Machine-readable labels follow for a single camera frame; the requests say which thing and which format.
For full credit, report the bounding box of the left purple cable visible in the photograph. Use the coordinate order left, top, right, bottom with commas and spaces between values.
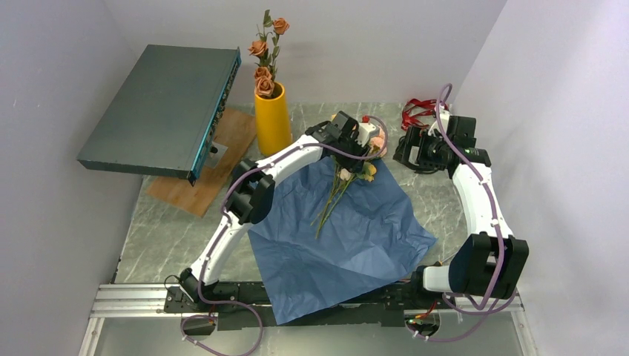
180, 114, 389, 356

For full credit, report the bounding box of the aluminium frame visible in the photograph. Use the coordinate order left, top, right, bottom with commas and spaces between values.
80, 283, 538, 355

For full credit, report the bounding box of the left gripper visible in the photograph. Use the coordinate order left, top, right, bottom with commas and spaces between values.
335, 134, 372, 176

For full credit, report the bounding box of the grey network switch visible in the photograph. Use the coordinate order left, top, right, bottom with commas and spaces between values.
76, 44, 242, 184

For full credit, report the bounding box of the brown rose stem bunch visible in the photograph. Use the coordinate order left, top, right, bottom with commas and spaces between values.
248, 10, 290, 99

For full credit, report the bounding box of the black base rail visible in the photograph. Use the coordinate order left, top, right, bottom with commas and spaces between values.
163, 281, 449, 331

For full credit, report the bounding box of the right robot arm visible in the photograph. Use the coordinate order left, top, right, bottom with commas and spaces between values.
394, 116, 530, 308

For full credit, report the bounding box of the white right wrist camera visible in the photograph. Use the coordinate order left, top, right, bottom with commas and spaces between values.
428, 108, 450, 137

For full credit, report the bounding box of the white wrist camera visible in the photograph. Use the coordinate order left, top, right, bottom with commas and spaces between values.
428, 108, 450, 137
356, 121, 380, 146

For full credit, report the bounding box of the wooden board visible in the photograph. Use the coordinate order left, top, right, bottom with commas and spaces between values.
146, 108, 256, 217

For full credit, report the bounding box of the blue wrapping paper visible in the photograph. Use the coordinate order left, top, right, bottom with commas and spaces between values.
248, 159, 436, 324

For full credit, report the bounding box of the yellow vase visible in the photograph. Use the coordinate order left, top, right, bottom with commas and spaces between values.
254, 82, 293, 156

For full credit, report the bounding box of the black cable bundle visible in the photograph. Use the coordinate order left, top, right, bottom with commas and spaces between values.
398, 137, 444, 175

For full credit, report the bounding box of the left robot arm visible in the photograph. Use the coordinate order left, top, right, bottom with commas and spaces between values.
179, 111, 381, 312

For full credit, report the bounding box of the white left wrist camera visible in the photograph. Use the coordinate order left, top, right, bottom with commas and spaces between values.
356, 121, 380, 146

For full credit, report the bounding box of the metal switch stand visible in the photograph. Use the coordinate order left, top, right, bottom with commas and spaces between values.
205, 142, 228, 168

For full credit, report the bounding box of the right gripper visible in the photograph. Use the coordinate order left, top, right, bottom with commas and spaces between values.
393, 126, 452, 171

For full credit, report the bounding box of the red ribbon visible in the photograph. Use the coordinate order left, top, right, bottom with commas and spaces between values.
401, 99, 437, 131

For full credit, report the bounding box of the artificial flower bunch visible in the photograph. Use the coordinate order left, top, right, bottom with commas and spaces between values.
315, 116, 387, 239

